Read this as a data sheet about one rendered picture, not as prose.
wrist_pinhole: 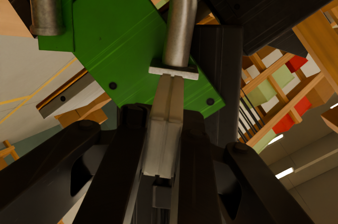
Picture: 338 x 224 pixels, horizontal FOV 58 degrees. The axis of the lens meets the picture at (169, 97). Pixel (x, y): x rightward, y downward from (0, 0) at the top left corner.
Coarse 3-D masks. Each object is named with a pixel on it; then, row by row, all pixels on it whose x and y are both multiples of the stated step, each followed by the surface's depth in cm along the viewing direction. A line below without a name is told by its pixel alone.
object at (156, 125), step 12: (168, 84) 17; (156, 96) 15; (168, 96) 16; (156, 108) 14; (156, 120) 13; (156, 132) 13; (156, 144) 13; (144, 156) 14; (156, 156) 14; (144, 168) 14; (156, 168) 14
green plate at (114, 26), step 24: (96, 0) 35; (120, 0) 35; (144, 0) 35; (96, 24) 36; (120, 24) 36; (144, 24) 36; (96, 48) 37; (120, 48) 37; (144, 48) 37; (96, 72) 38; (120, 72) 38; (144, 72) 38; (120, 96) 39; (144, 96) 39; (192, 96) 38; (216, 96) 38
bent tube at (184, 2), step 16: (176, 0) 31; (192, 0) 31; (176, 16) 32; (192, 16) 32; (176, 32) 32; (192, 32) 33; (176, 48) 33; (160, 64) 34; (176, 64) 33; (192, 64) 37
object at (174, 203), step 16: (192, 144) 12; (208, 144) 12; (192, 160) 11; (208, 160) 11; (176, 176) 11; (192, 176) 10; (208, 176) 10; (176, 192) 10; (192, 192) 9; (208, 192) 9; (176, 208) 9; (192, 208) 8; (208, 208) 9
